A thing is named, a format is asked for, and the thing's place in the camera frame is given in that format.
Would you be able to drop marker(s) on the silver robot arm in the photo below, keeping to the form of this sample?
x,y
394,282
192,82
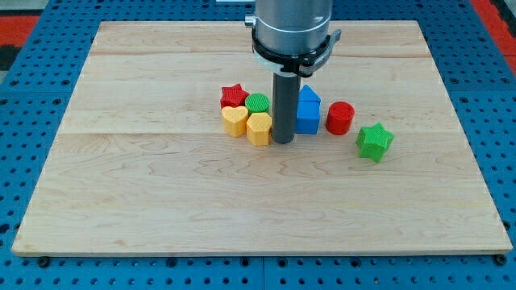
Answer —
x,y
291,27

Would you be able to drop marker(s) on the red star block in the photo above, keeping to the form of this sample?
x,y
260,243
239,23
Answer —
x,y
233,96

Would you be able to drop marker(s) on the green star block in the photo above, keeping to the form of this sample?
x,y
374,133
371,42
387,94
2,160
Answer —
x,y
374,141

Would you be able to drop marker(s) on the yellow hexagon block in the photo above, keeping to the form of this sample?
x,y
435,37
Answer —
x,y
258,129

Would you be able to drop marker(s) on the yellow heart block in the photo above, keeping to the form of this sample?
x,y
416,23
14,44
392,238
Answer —
x,y
235,120

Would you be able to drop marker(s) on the green cylinder block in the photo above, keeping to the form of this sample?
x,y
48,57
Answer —
x,y
257,103

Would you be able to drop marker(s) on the blue cube block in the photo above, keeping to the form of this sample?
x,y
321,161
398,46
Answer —
x,y
308,117

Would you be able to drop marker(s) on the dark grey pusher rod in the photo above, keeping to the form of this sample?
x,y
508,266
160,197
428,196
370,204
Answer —
x,y
285,106

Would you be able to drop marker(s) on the blue triangle block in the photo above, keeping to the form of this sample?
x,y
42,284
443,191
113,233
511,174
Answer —
x,y
307,94

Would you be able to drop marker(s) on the red cylinder block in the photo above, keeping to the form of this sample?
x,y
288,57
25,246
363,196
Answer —
x,y
339,118

